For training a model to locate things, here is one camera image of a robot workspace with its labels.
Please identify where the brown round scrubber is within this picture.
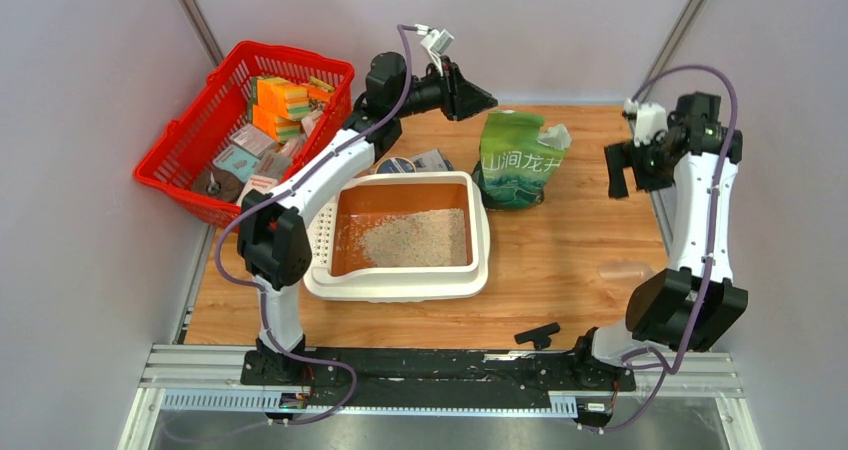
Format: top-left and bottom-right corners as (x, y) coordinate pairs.
(190, 167), (244, 203)

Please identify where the white orange litter box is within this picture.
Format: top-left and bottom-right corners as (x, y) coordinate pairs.
(304, 171), (491, 303)

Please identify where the orange sponge pack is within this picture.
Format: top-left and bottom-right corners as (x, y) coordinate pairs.
(252, 77), (311, 120)
(250, 105), (302, 143)

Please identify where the teal card package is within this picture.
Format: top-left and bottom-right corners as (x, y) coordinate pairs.
(212, 144), (259, 183)

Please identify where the clear plastic scoop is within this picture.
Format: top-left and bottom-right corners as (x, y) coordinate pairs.
(597, 261), (656, 283)

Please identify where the orange sponge pack lower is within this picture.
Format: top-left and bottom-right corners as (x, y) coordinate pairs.
(250, 105), (302, 143)

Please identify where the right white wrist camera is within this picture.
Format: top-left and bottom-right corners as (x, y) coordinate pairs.
(623, 99), (668, 147)

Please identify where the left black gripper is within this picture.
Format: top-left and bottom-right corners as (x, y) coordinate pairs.
(390, 55), (497, 122)

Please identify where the black mounting base plate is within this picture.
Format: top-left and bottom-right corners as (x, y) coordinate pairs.
(240, 347), (636, 410)

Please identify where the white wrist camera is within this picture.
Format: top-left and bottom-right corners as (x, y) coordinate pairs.
(623, 99), (668, 147)
(414, 24), (455, 75)

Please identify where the red plastic shopping basket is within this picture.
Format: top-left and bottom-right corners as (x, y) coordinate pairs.
(133, 40), (355, 228)

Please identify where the green cat litter bag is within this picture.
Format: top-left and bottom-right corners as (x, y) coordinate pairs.
(472, 110), (572, 210)

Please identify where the orange sponge pack upper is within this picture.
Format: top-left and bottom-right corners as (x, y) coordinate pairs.
(252, 77), (311, 120)

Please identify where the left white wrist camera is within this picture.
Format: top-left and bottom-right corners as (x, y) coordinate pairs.
(414, 24), (455, 75)

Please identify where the aluminium frame rail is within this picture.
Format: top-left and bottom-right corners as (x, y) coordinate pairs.
(119, 345), (760, 449)

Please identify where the purple cable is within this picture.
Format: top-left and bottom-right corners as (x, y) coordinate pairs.
(213, 24), (432, 428)
(574, 63), (739, 434)

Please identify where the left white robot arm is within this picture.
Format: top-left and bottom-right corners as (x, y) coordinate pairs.
(237, 52), (498, 385)

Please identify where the white pink sponge box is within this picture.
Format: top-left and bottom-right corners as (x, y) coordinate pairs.
(235, 174), (278, 206)

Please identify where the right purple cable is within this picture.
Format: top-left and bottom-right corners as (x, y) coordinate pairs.
(574, 63), (739, 434)

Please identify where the black T-shaped tool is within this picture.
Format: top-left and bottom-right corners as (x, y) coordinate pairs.
(514, 322), (561, 350)

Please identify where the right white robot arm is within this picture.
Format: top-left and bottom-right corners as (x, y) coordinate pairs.
(570, 92), (748, 389)

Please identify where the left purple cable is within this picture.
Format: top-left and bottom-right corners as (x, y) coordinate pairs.
(213, 24), (432, 428)

